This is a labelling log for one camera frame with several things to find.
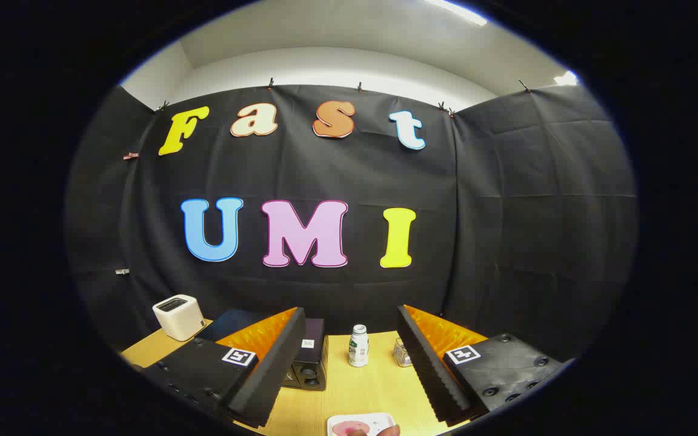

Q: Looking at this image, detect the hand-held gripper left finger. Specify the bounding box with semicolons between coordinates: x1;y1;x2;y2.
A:
143;307;306;428

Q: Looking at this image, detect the white drink bottle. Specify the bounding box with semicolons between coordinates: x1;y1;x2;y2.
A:
348;325;370;368

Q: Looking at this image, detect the black toaster oven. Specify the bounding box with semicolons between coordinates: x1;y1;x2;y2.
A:
196;309;328;391

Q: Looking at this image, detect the black backdrop cloth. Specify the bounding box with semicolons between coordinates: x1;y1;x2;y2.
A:
65;84;637;364

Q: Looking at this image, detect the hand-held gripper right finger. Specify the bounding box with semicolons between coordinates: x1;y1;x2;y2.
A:
397;305;568;426

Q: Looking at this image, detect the white square plate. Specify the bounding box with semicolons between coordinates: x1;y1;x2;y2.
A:
327;413;397;436

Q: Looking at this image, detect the white bread toaster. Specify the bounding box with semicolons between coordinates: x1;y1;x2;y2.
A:
152;294;206;342

